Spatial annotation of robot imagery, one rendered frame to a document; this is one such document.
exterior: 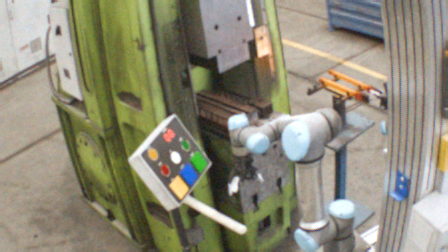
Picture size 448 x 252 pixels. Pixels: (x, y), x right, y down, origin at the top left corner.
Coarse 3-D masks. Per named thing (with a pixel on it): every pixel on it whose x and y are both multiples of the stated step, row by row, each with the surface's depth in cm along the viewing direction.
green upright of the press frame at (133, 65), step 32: (128, 0) 239; (160, 0) 243; (128, 32) 262; (160, 32) 250; (128, 64) 275; (128, 96) 288; (160, 96) 262; (192, 96) 276; (128, 128) 301; (192, 128) 282; (160, 224) 320; (192, 224) 301
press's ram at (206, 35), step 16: (192, 0) 245; (208, 0) 245; (224, 0) 252; (240, 0) 258; (192, 16) 251; (208, 16) 248; (224, 16) 255; (240, 16) 262; (192, 32) 257; (208, 32) 251; (224, 32) 258; (240, 32) 265; (192, 48) 263; (208, 48) 254; (224, 48) 261
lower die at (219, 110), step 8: (216, 96) 306; (224, 96) 304; (200, 104) 301; (208, 104) 300; (216, 104) 296; (232, 104) 294; (240, 104) 294; (200, 112) 295; (208, 112) 294; (216, 112) 291; (224, 112) 289; (232, 112) 287; (256, 112) 289; (208, 120) 289; (216, 120) 285; (224, 120) 284; (248, 120) 286; (256, 120) 290; (216, 128) 286; (224, 128) 281
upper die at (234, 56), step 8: (232, 48) 265; (240, 48) 268; (192, 56) 275; (216, 56) 260; (224, 56) 263; (232, 56) 266; (240, 56) 270; (248, 56) 273; (192, 64) 278; (200, 64) 272; (208, 64) 267; (216, 64) 262; (224, 64) 264; (232, 64) 268
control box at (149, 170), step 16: (160, 128) 241; (176, 128) 246; (144, 144) 233; (160, 144) 235; (176, 144) 243; (192, 144) 250; (128, 160) 227; (144, 160) 224; (160, 160) 231; (208, 160) 254; (144, 176) 228; (160, 176) 228; (176, 176) 235; (160, 192) 229
